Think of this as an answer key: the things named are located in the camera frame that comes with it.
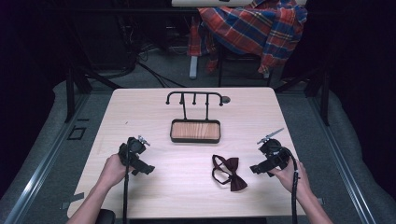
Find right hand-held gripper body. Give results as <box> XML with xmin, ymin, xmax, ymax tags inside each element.
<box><xmin>256</xmin><ymin>127</ymin><xmax>292</xmax><ymax>171</ymax></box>

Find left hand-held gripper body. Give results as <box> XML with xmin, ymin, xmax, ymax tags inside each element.
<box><xmin>118</xmin><ymin>134</ymin><xmax>151</xmax><ymax>169</ymax></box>

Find dark red bow tie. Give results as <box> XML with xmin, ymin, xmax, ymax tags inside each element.
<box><xmin>211</xmin><ymin>154</ymin><xmax>249</xmax><ymax>192</ymax></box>

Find black rack with wooden tray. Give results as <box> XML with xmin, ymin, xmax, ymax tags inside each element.
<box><xmin>164</xmin><ymin>91</ymin><xmax>225</xmax><ymax>145</ymax></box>

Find person's right hand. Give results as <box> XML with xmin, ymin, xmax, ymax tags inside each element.
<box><xmin>268</xmin><ymin>157</ymin><xmax>313</xmax><ymax>201</ymax></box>

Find person's left hand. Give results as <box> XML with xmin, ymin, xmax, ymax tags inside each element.
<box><xmin>98</xmin><ymin>153</ymin><xmax>135</xmax><ymax>189</ymax></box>

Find black stool seat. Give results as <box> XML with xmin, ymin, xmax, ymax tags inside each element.
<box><xmin>95</xmin><ymin>208</ymin><xmax>117</xmax><ymax>224</ymax></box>

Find grey tape strip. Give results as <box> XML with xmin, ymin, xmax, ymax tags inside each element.
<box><xmin>60</xmin><ymin>191</ymin><xmax>86</xmax><ymax>210</ymax></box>

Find black metal stand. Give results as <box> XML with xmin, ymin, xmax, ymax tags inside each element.
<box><xmin>64</xmin><ymin>63</ymin><xmax>123</xmax><ymax>123</ymax></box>
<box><xmin>274</xmin><ymin>66</ymin><xmax>332</xmax><ymax>127</ymax></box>

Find black metal chair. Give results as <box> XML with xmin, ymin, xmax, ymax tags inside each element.
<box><xmin>217</xmin><ymin>45</ymin><xmax>273</xmax><ymax>88</ymax></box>

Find white table leg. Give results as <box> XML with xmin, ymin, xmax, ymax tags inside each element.
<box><xmin>189</xmin><ymin>55</ymin><xmax>199</xmax><ymax>80</ymax></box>

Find red blue plaid shirt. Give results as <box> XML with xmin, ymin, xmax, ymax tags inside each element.
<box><xmin>186</xmin><ymin>0</ymin><xmax>309</xmax><ymax>75</ymax></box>

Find white table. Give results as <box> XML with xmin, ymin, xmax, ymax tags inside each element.
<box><xmin>171</xmin><ymin>0</ymin><xmax>308</xmax><ymax>7</ymax></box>

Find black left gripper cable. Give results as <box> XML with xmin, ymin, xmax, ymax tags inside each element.
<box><xmin>121</xmin><ymin>138</ymin><xmax>134</xmax><ymax>224</ymax></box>

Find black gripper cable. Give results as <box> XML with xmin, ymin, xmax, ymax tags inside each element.
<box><xmin>121</xmin><ymin>138</ymin><xmax>134</xmax><ymax>224</ymax></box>
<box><xmin>274</xmin><ymin>146</ymin><xmax>301</xmax><ymax>224</ymax></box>

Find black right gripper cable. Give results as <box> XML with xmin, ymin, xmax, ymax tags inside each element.
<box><xmin>274</xmin><ymin>146</ymin><xmax>301</xmax><ymax>224</ymax></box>

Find metal floor rail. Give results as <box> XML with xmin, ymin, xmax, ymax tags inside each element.
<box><xmin>3</xmin><ymin>92</ymin><xmax>92</xmax><ymax>224</ymax></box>
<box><xmin>306</xmin><ymin>96</ymin><xmax>377</xmax><ymax>224</ymax></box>

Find black floor cables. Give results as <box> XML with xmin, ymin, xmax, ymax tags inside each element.
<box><xmin>102</xmin><ymin>18</ymin><xmax>188</xmax><ymax>89</ymax></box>

